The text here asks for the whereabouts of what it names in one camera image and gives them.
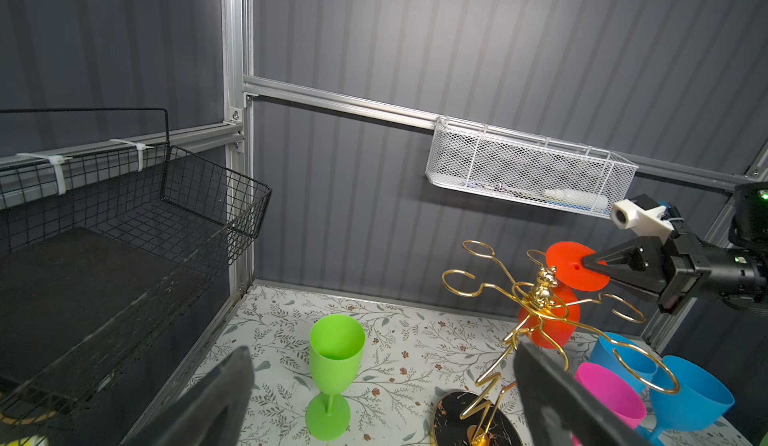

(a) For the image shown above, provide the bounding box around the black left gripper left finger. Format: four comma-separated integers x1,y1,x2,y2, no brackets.
127,346,254,445

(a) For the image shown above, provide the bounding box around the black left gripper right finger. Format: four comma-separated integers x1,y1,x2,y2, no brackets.
513,344,649,446

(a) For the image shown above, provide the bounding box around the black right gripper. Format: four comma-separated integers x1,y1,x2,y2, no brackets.
582,230,711,314

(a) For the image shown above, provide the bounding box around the magenta wine glass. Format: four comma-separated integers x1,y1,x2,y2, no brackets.
574,362,646,430

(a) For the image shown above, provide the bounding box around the blue wine glass front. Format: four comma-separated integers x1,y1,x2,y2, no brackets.
589,333,657,384

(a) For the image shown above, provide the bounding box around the blue wine glass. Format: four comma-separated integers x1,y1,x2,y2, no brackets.
589,333,657,384
636,355,735,445

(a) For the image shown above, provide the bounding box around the red wine glass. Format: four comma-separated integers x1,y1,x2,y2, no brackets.
518,241,609,350

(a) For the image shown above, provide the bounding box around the lime green wine glass front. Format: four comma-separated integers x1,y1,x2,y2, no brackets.
305,314,366,442

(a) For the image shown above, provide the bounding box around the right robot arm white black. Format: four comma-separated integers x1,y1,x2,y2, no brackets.
582,182,767,316

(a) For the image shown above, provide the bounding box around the gold wine glass rack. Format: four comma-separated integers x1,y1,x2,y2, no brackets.
442,240,681,445

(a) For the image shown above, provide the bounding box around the white marker in basket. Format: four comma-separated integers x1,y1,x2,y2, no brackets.
543,189,609,210

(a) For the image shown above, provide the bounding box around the yellow black striped item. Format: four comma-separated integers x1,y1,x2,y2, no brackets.
1,435,49,446

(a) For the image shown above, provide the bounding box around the black pad in basket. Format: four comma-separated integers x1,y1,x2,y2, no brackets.
1,227,202,395

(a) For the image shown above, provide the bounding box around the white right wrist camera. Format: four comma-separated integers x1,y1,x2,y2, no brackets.
610,194,673,243

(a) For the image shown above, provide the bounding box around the black wire mesh basket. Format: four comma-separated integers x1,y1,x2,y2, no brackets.
1,133,272,445

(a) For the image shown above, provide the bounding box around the white wire mesh basket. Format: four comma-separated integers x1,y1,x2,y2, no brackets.
425,116,639,218

